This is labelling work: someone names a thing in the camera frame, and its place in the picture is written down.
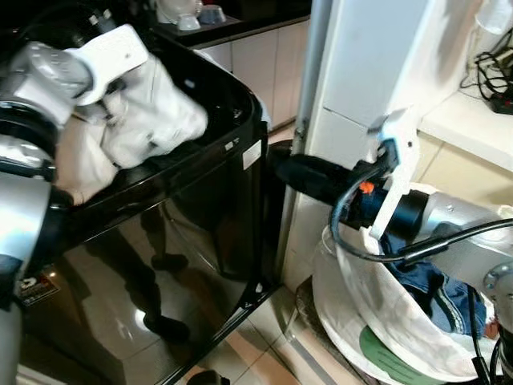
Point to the dark kitchen countertop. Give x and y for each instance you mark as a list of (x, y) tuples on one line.
[(264, 20)]

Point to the blue denim garment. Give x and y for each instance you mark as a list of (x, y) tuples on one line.
[(433, 293)]

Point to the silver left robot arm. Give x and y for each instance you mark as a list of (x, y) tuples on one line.
[(32, 76)]

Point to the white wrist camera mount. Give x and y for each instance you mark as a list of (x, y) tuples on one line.
[(401, 160), (108, 52)]

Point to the white ceramic figure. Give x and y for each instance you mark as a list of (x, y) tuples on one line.
[(178, 11)]

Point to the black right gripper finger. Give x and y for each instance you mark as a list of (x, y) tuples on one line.
[(309, 186), (317, 166)]

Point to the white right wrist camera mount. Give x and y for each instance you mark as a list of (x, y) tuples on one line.
[(401, 160)]

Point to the white garment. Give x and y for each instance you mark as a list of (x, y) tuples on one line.
[(152, 112)]

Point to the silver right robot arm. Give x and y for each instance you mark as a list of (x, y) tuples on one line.
[(469, 241)]

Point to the grey blue bowl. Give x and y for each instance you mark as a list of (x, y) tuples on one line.
[(212, 14)]

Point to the black top-loading washing machine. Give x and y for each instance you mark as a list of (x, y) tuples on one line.
[(160, 257)]

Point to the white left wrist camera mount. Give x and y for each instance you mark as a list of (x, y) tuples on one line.
[(108, 52)]

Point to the white counter shelf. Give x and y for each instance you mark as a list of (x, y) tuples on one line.
[(465, 132)]

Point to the white laundry bag green print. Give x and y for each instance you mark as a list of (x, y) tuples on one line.
[(361, 305)]

